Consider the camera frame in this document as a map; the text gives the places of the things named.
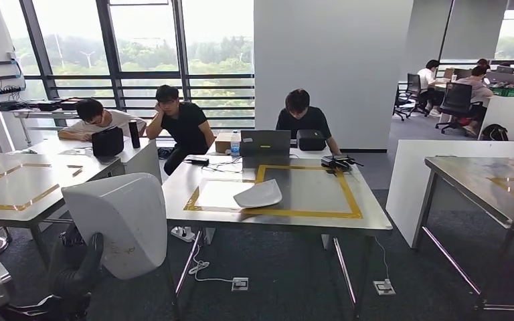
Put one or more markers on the clear water bottle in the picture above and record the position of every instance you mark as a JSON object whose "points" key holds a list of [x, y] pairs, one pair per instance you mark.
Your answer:
{"points": [[235, 146]]}

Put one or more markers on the white power strip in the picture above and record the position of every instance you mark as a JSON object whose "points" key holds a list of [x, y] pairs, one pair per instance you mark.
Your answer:
{"points": [[181, 234]]}

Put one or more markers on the steel table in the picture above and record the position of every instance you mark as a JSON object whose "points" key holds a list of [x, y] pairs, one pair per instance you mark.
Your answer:
{"points": [[39, 114]]}

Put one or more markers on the black router with antennas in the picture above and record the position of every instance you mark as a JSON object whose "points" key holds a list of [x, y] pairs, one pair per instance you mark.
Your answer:
{"points": [[337, 161]]}

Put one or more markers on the white desk partition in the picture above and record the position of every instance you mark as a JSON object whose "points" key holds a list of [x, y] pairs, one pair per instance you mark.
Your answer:
{"points": [[505, 115]]}

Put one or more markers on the green plastic crate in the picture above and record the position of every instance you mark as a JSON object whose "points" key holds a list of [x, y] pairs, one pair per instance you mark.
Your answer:
{"points": [[507, 91]]}

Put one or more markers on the black power strip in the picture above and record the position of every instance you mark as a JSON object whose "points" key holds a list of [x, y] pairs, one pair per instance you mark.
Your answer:
{"points": [[8, 91]]}

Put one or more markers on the black window railing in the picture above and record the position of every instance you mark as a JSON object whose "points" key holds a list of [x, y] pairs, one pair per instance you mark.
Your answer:
{"points": [[150, 76]]}

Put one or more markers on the floor socket box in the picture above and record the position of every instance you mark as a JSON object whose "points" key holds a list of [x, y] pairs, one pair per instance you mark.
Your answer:
{"points": [[384, 288], [239, 284]]}

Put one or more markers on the black office chair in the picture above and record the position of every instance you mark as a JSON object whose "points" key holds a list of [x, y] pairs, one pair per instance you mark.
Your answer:
{"points": [[456, 99], [412, 86]]}

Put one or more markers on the grey laptop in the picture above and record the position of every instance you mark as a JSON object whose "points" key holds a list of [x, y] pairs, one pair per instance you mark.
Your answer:
{"points": [[266, 142]]}

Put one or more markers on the steel workbench with yellow tape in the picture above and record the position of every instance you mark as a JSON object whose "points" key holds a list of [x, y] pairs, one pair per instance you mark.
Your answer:
{"points": [[474, 181], [26, 181], [310, 190]]}

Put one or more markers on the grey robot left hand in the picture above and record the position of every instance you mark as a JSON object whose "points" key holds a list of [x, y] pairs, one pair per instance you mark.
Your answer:
{"points": [[75, 270]]}

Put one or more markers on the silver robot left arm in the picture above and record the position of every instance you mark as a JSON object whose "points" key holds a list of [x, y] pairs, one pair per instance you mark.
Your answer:
{"points": [[53, 308]]}

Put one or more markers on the black power adapter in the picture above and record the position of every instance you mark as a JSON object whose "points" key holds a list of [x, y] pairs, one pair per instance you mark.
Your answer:
{"points": [[197, 161]]}

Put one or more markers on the black carry case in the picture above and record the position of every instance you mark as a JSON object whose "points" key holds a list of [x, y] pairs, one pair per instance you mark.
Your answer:
{"points": [[49, 106], [13, 106], [107, 141], [70, 104], [311, 140]]}

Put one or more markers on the black bottle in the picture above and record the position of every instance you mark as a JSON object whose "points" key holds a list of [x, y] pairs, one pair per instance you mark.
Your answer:
{"points": [[134, 135]]}

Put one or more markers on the small cardboard box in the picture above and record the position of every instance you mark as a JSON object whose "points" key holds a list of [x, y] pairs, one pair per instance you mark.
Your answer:
{"points": [[223, 144]]}

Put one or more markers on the white plastic car part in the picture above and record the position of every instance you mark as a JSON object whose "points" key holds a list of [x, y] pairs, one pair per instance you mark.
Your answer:
{"points": [[259, 195], [119, 221]]}

